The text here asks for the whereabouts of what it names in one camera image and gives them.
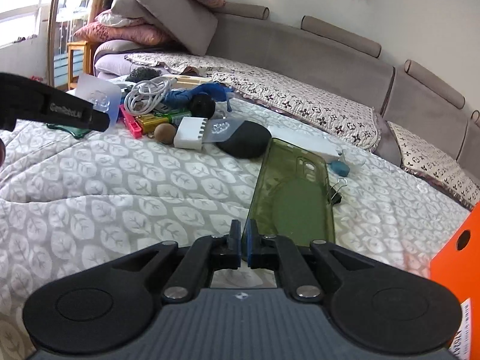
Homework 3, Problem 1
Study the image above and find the translucent plastic scraper card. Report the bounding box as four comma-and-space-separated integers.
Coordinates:
75, 74, 121, 128

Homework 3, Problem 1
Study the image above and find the green transparent phone case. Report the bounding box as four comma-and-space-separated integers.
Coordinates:
247, 138, 335, 246

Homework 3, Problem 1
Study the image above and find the green plastic flat piece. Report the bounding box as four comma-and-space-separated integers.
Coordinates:
46, 124, 90, 140

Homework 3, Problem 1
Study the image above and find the wooden stool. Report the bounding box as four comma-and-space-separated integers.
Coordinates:
67, 41, 98, 89

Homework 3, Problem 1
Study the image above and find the orange storage box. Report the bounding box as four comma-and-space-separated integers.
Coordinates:
430, 205, 480, 359

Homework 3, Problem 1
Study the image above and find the leaf patterned quilt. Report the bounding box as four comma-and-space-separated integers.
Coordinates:
1, 121, 467, 359

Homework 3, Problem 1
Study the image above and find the pink clothespin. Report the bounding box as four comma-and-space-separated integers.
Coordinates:
120, 104, 143, 139

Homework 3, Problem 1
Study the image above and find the white pillow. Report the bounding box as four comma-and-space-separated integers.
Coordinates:
95, 9, 146, 28

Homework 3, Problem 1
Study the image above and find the black binder clip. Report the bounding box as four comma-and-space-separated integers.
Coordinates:
328, 178, 348, 206

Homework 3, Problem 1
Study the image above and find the black steel wool scrubber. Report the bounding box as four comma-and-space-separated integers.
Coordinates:
125, 67, 160, 83

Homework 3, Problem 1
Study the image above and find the green yellow candy pack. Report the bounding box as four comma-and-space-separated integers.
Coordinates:
135, 110, 191, 135

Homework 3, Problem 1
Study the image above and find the pink floral pillow lower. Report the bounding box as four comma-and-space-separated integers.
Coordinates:
73, 22, 172, 47

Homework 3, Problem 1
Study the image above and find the teal small eraser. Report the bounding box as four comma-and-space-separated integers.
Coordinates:
329, 160, 351, 178

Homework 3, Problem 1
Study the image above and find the brown wooden ball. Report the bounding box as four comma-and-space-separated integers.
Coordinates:
154, 124, 177, 145

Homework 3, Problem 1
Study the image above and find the floral sofa cover right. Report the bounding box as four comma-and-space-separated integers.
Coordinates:
388, 122, 479, 211

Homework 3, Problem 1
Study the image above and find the floral sofa cover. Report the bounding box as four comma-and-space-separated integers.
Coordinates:
125, 51, 381, 151
388, 122, 479, 211

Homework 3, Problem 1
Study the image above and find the cream wooden block holder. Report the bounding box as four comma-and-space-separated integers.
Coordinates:
163, 74, 213, 89

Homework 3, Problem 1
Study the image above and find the grey large cushion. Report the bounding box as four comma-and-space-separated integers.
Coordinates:
111, 0, 218, 55

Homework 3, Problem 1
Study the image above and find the white comb-edged block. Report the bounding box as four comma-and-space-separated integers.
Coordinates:
173, 117, 208, 150

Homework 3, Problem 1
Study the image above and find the black round ball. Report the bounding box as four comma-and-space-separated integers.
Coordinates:
187, 94, 216, 119

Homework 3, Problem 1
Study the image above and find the floral sofa cover left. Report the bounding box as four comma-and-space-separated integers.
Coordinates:
125, 51, 381, 151

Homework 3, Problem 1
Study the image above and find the blue rubber glove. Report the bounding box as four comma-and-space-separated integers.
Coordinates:
161, 83, 233, 109

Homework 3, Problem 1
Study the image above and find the black oval pouch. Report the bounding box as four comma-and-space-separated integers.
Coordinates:
216, 120, 272, 159

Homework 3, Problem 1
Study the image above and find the grey sectional sofa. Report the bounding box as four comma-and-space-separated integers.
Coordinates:
93, 1, 480, 181

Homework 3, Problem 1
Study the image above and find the white coiled usb cable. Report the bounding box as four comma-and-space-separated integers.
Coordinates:
123, 76, 178, 117

